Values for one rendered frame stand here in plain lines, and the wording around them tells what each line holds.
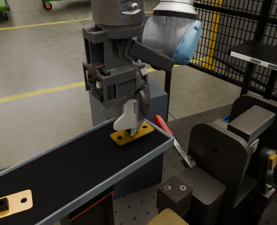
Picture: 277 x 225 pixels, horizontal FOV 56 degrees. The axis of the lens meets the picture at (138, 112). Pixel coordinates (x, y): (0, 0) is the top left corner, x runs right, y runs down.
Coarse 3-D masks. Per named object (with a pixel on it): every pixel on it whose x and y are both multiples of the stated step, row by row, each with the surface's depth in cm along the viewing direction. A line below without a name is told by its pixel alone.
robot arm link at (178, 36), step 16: (160, 0) 66; (176, 0) 63; (192, 0) 65; (160, 16) 64; (176, 16) 63; (192, 16) 64; (144, 32) 66; (160, 32) 65; (176, 32) 64; (192, 32) 63; (160, 48) 66; (176, 48) 64; (192, 48) 65; (176, 64) 70
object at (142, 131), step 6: (150, 126) 53; (120, 132) 51; (126, 132) 51; (138, 132) 51; (144, 132) 51; (150, 132) 52; (114, 138) 50; (126, 138) 50; (132, 138) 50; (120, 144) 48
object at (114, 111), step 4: (104, 108) 47; (108, 108) 48; (112, 108) 48; (116, 108) 49; (120, 108) 49; (104, 112) 48; (108, 112) 48; (112, 112) 49; (116, 112) 49; (120, 112) 50; (104, 116) 48; (108, 116) 48; (112, 116) 49; (116, 116) 50
